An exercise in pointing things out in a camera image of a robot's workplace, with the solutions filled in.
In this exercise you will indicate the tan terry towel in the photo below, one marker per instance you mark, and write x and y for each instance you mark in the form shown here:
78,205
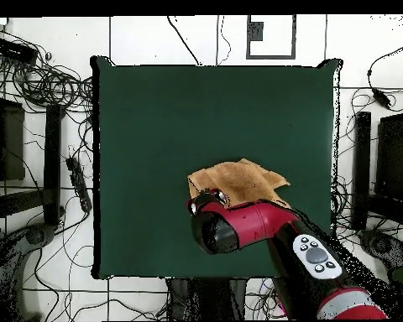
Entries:
241,181

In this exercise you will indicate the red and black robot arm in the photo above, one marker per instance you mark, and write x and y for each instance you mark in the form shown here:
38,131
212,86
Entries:
255,221

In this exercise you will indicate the black upright stand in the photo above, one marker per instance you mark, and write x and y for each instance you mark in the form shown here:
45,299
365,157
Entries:
208,298

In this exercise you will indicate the dark green table cloth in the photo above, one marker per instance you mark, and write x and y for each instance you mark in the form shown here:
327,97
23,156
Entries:
188,100

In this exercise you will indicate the black power strip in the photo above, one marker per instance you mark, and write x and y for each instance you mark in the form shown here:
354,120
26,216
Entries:
79,182

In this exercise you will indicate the grey stand leg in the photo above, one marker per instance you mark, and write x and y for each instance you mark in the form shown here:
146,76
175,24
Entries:
33,234
379,245

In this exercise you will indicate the black power adapter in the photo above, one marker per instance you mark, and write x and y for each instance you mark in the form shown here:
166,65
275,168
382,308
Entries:
381,98

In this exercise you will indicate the black electronics box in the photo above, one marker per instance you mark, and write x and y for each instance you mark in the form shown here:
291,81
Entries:
13,50

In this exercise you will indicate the black metal frame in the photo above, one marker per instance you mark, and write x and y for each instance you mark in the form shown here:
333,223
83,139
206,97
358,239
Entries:
396,151
52,151

